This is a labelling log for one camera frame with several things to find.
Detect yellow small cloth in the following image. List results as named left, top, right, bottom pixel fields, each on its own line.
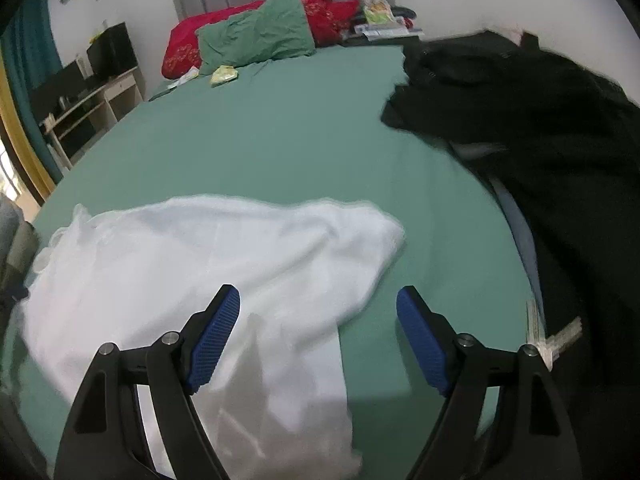
left=209, top=65, right=239, bottom=87

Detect black clothes pile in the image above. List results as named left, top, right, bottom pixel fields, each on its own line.
left=382, top=32, right=639, bottom=479

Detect green bed sheet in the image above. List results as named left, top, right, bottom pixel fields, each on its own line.
left=35, top=47, right=532, bottom=479

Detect grey folded garment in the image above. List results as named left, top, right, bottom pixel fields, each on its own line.
left=0, top=194, right=24, bottom=262

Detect beige wooden desk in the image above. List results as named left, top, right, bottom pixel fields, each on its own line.
left=39, top=66, right=143, bottom=174

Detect red pillow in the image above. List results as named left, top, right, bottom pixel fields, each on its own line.
left=160, top=0, right=360, bottom=80

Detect black monitor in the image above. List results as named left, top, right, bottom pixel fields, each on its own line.
left=87, top=23, right=138, bottom=81

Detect items on nightstand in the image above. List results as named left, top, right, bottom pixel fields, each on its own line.
left=341, top=0, right=424, bottom=47

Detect green pillow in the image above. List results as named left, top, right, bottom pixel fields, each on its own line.
left=195, top=0, right=316, bottom=75

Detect white large shirt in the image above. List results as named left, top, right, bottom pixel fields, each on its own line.
left=22, top=195, right=405, bottom=479

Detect teal and yellow curtain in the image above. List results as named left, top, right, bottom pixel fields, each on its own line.
left=1, top=0, right=62, bottom=203

